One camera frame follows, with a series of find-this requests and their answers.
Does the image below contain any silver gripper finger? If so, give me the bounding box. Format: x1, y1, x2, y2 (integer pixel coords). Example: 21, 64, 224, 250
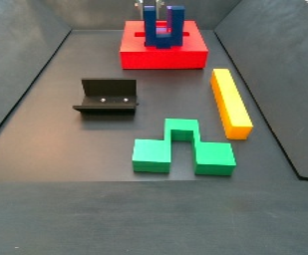
134, 0, 145, 20
156, 0, 165, 11

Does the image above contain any blue U-shaped block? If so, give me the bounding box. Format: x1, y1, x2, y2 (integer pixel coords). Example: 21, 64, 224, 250
144, 6, 185, 49

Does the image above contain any purple block in board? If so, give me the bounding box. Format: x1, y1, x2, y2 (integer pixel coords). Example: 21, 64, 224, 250
156, 7, 172, 34

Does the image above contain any red board base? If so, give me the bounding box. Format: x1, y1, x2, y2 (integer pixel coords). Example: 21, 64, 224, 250
120, 21, 208, 70

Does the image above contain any yellow long block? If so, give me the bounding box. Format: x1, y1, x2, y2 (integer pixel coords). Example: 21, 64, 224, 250
211, 69, 253, 139

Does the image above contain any green zigzag block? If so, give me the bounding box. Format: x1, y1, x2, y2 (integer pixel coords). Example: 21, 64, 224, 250
133, 119, 236, 176

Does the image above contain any black angle bracket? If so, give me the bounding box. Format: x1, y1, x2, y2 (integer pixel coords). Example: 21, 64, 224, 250
73, 78, 138, 114

